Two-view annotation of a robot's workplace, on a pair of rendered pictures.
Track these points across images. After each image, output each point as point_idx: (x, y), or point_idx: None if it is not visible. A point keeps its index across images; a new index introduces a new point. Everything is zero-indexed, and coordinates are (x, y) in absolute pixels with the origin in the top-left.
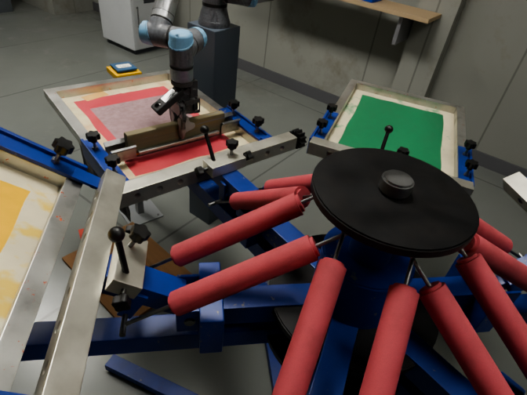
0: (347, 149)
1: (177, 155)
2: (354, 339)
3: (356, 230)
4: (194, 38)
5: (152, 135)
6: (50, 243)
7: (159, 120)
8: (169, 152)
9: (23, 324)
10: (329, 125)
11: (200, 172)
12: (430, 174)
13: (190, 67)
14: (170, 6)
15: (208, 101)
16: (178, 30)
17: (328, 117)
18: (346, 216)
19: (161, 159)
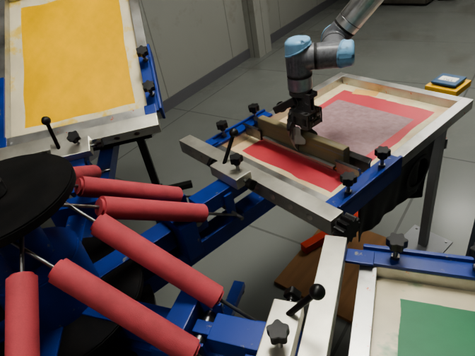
0: (70, 166)
1: (285, 160)
2: None
3: None
4: (317, 49)
5: (274, 129)
6: (92, 123)
7: (347, 133)
8: (288, 155)
9: (41, 135)
10: (440, 270)
11: (208, 162)
12: (2, 224)
13: (294, 77)
14: (349, 12)
15: (408, 143)
16: (300, 36)
17: (473, 265)
18: None
19: (273, 154)
